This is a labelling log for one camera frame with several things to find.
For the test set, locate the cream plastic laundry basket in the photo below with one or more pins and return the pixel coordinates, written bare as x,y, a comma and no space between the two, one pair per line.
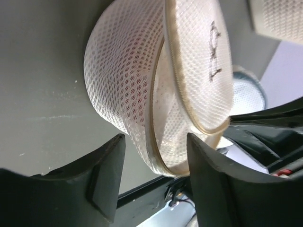
278,19

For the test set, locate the beige trim mesh laundry bag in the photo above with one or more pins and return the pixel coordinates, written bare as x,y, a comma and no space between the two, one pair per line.
158,70

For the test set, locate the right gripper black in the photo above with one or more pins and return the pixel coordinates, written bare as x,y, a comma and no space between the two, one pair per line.
273,138

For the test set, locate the grey trim mesh laundry bag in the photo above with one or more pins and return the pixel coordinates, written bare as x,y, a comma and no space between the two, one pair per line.
248,93

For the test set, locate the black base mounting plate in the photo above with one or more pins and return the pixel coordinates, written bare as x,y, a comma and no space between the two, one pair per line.
140,203

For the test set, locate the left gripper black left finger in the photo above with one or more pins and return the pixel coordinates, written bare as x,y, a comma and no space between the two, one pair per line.
83,193

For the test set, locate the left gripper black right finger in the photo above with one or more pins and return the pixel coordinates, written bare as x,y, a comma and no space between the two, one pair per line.
229,194

